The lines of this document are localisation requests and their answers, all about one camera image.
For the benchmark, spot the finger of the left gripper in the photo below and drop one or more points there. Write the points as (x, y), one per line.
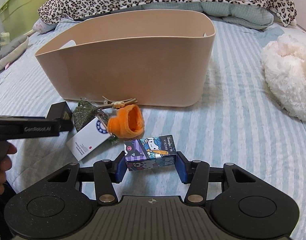
(65, 125)

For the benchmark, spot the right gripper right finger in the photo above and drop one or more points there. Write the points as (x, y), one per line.
(196, 174)

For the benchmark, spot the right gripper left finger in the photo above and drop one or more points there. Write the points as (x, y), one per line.
(106, 173)

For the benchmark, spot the black square box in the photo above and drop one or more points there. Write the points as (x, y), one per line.
(59, 111)

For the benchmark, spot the cartoon printed card box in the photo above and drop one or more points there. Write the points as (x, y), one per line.
(148, 153)

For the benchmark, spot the person's left hand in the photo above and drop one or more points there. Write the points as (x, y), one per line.
(5, 165)

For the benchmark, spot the white rectangular carton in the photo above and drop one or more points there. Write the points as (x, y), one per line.
(88, 139)

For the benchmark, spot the dried herb plastic bag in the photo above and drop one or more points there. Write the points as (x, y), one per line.
(85, 112)

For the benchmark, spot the orange knitted sock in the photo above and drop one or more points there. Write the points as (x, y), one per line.
(128, 122)

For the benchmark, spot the beige hair clip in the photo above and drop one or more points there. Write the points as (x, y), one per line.
(116, 104)

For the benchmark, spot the blue striped bed quilt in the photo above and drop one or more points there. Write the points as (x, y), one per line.
(236, 120)

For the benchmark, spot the grey plush cushion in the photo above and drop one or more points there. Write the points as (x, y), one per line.
(12, 51)

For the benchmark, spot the small pink plush item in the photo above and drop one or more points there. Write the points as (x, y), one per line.
(41, 27)

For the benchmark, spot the green plastic storage bin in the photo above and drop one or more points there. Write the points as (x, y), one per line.
(19, 16)

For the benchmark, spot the beige plastic storage basket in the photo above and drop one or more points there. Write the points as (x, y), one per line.
(159, 57)

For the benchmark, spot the white fluffy plush toy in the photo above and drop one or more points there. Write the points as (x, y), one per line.
(284, 63)

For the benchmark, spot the light green quilted pillow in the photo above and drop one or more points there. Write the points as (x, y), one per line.
(249, 16)

